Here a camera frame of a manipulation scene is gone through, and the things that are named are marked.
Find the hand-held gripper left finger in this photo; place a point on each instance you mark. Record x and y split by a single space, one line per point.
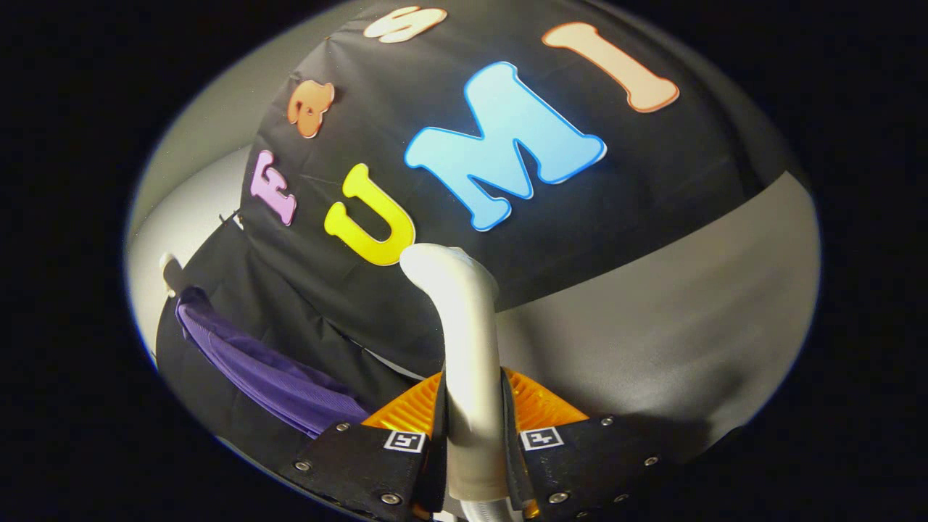
433 471

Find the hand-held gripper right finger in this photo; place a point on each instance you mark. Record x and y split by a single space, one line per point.
512 467

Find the white clothes hanger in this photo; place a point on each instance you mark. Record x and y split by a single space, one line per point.
170 272

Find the black backdrop cloth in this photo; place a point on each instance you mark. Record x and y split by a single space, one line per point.
638 188

